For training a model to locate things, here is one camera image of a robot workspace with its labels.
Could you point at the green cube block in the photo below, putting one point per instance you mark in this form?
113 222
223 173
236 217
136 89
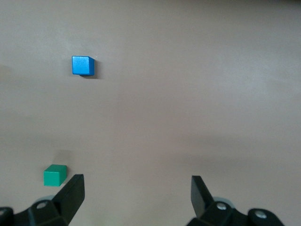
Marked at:
54 176

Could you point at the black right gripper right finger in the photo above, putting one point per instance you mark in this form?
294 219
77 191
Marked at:
200 197

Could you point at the blue cube block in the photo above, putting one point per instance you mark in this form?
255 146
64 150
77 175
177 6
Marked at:
81 66

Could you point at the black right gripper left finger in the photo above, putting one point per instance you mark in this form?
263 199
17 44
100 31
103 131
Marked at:
68 197

